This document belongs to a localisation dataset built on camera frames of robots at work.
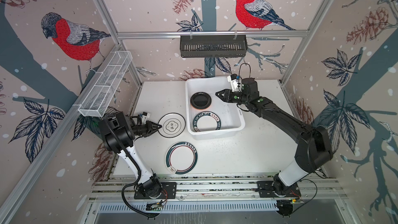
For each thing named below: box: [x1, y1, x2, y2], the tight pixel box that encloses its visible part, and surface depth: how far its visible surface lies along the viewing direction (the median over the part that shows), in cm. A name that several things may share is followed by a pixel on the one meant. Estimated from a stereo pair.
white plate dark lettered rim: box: [192, 110, 222, 133], surface depth 100 cm
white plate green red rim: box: [164, 141, 198, 175], surface depth 85 cm
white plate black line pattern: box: [158, 112, 187, 138], surface depth 99 cm
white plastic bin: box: [185, 76, 246, 140], surface depth 101 cm
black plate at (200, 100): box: [190, 91, 212, 110], surface depth 109 cm
